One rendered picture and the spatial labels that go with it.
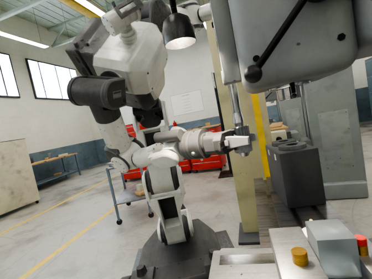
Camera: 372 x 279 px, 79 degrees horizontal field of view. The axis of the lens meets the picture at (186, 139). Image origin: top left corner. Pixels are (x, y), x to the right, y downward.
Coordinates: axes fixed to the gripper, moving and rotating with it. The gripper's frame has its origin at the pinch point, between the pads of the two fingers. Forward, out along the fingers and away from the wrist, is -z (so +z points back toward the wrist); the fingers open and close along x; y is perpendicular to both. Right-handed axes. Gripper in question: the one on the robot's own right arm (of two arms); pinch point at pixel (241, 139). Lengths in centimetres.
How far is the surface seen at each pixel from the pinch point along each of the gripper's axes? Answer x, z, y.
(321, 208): 19.8, -13.9, 27.3
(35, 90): 347, 898, -218
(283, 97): -6.2, -12.8, -8.6
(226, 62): -9.6, -3.4, -18.3
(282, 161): 18.5, -4.9, 11.2
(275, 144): 31.4, -0.4, 7.9
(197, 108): 777, 481, -44
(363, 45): -7.5, -26.5, -14.5
